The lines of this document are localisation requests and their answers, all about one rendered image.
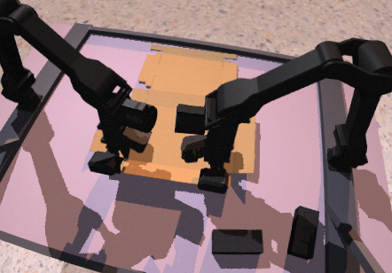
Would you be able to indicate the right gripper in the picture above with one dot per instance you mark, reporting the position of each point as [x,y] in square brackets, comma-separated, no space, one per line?
[212,179]

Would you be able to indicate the brown cardboard blank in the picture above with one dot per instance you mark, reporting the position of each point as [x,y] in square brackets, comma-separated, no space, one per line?
[184,76]

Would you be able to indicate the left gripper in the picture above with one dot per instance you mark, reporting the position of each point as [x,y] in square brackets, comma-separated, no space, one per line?
[108,163]

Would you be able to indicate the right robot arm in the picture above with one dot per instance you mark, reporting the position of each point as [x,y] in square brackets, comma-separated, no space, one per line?
[370,75]

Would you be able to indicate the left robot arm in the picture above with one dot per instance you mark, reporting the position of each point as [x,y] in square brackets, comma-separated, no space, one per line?
[90,78]

